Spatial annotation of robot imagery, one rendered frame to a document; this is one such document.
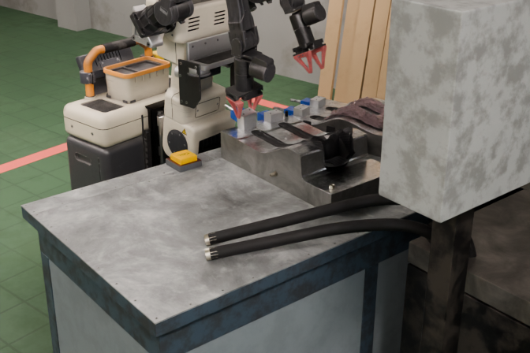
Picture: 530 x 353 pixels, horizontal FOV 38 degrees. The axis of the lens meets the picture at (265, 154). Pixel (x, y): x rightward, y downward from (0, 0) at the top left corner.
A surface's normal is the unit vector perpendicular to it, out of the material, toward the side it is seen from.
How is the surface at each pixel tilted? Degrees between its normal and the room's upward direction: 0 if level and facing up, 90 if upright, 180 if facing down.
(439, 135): 90
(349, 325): 90
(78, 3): 90
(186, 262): 0
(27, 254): 0
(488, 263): 0
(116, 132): 90
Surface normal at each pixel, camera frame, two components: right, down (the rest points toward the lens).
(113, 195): 0.00, -0.92
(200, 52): 0.76, 0.25
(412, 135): -0.78, 0.24
